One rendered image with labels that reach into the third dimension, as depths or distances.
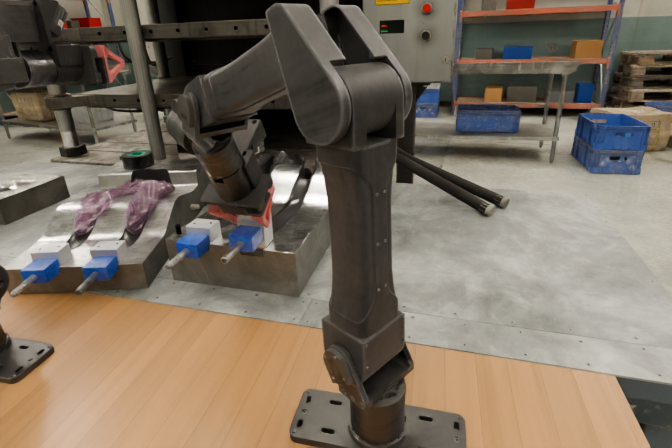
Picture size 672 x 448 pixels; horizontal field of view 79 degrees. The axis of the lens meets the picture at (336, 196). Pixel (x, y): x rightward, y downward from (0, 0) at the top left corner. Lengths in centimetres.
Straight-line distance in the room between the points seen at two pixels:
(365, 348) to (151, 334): 42
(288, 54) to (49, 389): 56
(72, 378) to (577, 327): 75
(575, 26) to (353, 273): 709
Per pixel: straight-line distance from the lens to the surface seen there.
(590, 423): 63
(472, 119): 443
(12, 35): 83
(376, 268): 40
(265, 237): 73
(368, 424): 51
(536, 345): 71
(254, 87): 46
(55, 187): 145
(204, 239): 78
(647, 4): 757
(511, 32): 730
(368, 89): 35
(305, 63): 35
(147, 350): 73
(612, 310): 83
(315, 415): 56
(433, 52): 145
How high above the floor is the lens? 124
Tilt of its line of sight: 22 degrees down
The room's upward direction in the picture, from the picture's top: 2 degrees counter-clockwise
